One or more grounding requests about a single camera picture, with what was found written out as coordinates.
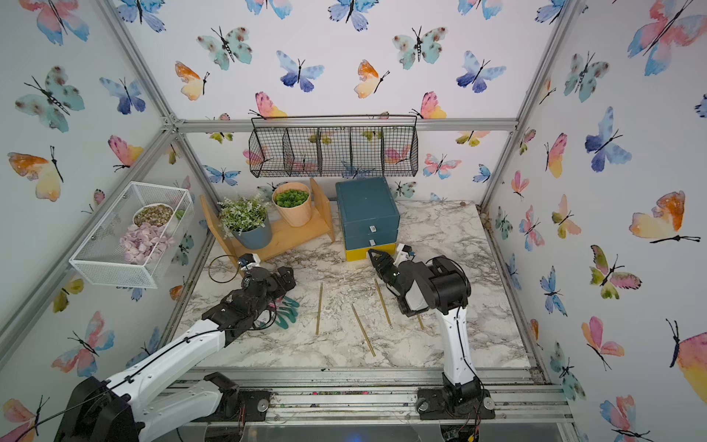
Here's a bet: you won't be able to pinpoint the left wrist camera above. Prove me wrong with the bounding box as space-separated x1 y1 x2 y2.
238 253 261 272

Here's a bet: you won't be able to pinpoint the blue pot white-flowered plant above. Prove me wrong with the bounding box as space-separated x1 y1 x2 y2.
218 196 272 250

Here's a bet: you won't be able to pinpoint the teal top drawer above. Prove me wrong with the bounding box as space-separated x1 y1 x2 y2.
342 217 400 237

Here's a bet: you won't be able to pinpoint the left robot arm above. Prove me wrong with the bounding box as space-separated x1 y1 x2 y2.
55 266 296 441

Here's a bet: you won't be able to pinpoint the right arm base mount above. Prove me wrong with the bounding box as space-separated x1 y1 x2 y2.
415 382 496 422

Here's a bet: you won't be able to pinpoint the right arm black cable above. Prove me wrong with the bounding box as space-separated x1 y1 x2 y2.
424 255 487 399

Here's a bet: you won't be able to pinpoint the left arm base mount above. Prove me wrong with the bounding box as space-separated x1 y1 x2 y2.
204 372 272 424

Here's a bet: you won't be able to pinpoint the pink artificial flowers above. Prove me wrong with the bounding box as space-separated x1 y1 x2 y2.
119 224 174 265

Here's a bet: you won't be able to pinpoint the bowl of pebbles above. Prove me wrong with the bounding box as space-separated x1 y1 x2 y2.
133 204 174 228

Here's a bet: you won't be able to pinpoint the wooden shelf stand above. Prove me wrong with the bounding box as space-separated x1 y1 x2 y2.
200 178 335 266

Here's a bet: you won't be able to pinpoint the teal drawer cabinet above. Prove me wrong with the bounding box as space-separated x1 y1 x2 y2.
335 176 402 250

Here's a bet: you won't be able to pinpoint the peach pot green plant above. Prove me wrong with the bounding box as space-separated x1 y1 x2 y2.
272 182 312 228

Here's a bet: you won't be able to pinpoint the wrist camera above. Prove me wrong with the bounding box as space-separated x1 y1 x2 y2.
394 243 415 266
238 253 261 272

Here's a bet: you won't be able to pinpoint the black wire wall basket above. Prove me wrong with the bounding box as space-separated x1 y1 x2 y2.
245 114 419 179

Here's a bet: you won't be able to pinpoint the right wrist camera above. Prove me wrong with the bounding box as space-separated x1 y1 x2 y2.
394 243 415 266

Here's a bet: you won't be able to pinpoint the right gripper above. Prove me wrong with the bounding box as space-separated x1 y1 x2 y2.
368 248 406 298

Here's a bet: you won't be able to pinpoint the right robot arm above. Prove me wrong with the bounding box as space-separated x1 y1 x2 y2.
367 244 483 405

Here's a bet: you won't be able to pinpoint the yellow bottom drawer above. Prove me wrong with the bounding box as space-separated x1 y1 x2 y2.
345 243 397 262

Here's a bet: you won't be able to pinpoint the white mesh wall basket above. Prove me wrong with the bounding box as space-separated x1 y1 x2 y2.
69 182 193 289

